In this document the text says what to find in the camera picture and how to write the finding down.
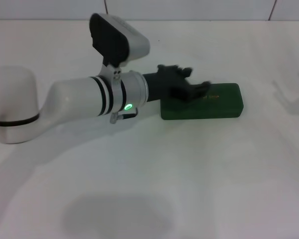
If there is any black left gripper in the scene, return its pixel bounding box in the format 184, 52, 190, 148
142, 64, 212, 103

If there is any green glasses case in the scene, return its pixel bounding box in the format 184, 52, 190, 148
160, 83, 244, 121

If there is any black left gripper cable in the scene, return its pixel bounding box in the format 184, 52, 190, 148
109, 106, 140, 124

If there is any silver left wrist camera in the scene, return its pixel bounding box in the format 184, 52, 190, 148
89, 12, 150, 76

